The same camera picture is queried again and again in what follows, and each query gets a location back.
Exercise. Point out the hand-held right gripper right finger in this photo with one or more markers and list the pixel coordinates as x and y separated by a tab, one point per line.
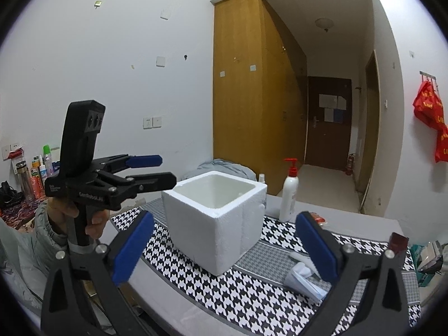
316	248

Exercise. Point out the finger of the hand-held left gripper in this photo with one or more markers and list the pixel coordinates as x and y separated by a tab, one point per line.
154	181
143	161

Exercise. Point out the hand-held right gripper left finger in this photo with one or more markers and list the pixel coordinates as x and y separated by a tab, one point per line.
133	248

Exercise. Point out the white foam box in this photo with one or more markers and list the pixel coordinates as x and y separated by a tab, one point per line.
196	224

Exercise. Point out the person's left forearm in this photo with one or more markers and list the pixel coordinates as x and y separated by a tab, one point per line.
38	248

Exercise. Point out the person's left hand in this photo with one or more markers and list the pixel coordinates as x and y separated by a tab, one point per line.
96	225

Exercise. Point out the red snack packet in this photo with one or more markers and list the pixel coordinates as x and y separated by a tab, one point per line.
319	219

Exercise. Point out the row of toiletry bottles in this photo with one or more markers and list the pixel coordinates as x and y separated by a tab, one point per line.
36	178

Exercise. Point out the white red pump bottle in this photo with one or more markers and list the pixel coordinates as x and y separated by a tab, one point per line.
288	196

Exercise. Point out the houndstooth table mat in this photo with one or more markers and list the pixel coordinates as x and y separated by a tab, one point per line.
266	297

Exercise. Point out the blue-grey cloth pile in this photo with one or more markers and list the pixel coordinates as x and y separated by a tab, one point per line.
227	168

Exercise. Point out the dark red box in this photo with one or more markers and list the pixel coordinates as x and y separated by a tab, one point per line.
399	242

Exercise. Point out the small white bottle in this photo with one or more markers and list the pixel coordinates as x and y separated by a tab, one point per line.
262	179

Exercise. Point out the red fire extinguisher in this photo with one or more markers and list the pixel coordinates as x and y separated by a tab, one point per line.
350	165

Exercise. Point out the colourful patterned cloth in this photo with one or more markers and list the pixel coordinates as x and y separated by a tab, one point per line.
21	211

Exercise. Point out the dark brown door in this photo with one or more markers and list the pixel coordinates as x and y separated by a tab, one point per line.
327	140

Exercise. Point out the teal cardboard box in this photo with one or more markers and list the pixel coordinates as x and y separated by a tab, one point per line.
425	262

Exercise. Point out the wooden wardrobe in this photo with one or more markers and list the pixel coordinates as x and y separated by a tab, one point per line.
245	119

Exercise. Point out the wooden side door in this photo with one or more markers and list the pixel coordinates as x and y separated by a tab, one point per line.
371	126

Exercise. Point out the white paper notice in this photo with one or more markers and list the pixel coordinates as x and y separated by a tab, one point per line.
329	114
342	102
328	100

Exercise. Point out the blue paper notice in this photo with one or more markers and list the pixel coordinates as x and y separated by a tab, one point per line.
338	115

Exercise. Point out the red plastic bags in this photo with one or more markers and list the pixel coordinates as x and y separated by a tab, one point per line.
428	108

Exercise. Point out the ceiling lamp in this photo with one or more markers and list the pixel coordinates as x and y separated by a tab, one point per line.
324	23

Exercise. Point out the white wall socket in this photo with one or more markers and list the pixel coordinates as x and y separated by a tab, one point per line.
158	122
147	123
8	150

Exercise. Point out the white wall box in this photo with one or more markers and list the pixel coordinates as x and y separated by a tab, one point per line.
161	61

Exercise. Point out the white wall plate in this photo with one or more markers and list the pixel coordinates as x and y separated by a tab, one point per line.
165	13

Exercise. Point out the metal wall hook rack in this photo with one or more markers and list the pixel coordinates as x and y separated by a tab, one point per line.
428	74

